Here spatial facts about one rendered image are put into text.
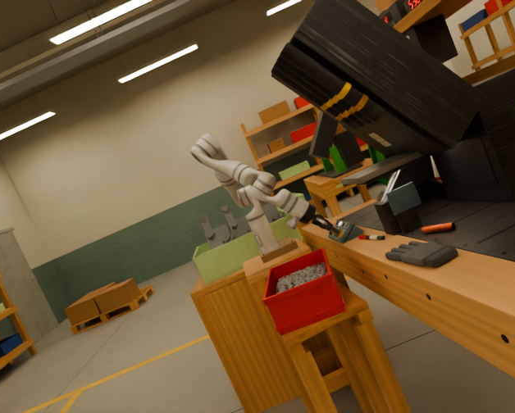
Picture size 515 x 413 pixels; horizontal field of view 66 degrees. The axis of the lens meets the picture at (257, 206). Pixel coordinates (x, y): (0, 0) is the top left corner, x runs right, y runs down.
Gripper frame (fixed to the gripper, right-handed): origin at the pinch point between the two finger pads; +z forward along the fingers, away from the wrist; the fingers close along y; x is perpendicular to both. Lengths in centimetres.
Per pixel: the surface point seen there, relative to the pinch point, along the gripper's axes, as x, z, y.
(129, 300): 223, -62, 506
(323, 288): 18.4, -5.1, -31.6
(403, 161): -25.1, -3.1, -29.8
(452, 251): -5, 8, -56
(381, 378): 32, 24, -32
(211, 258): 43, -26, 83
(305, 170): -124, 99, 634
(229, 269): 43, -14, 83
